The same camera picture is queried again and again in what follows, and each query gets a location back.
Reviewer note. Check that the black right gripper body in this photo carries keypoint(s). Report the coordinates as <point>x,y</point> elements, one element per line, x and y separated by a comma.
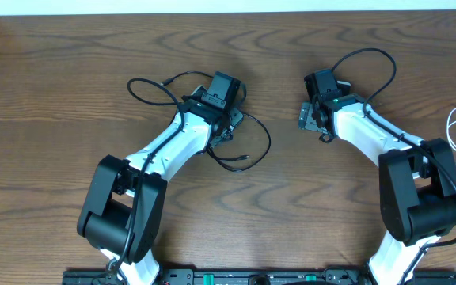
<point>305,114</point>

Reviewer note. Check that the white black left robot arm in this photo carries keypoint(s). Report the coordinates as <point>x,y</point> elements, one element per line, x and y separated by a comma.
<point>123,207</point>

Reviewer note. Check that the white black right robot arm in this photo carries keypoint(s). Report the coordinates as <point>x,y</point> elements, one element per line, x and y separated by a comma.
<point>417,178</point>

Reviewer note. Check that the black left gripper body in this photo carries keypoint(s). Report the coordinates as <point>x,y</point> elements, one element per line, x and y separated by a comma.
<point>235,119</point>

